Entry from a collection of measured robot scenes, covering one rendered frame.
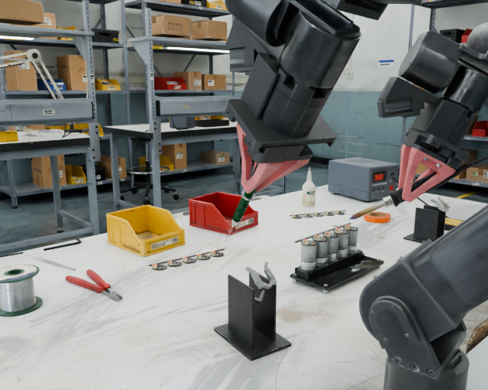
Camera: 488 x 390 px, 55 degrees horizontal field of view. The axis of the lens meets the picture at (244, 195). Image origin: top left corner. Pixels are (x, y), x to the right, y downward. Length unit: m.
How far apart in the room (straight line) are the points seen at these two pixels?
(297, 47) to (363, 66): 5.87
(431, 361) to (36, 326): 0.47
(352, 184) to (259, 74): 0.87
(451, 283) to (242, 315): 0.26
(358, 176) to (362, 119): 5.01
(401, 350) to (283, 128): 0.22
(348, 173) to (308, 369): 0.83
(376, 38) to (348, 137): 1.26
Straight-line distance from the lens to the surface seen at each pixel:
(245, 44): 0.50
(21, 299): 0.71
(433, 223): 0.98
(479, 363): 0.61
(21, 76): 4.62
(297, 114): 0.44
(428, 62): 0.72
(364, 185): 1.27
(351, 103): 6.36
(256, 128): 0.44
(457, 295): 0.39
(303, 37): 0.42
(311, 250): 0.73
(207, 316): 0.65
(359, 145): 6.31
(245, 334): 0.57
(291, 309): 0.67
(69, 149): 3.01
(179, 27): 3.39
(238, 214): 0.55
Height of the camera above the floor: 1.05
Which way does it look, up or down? 13 degrees down
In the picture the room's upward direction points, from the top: straight up
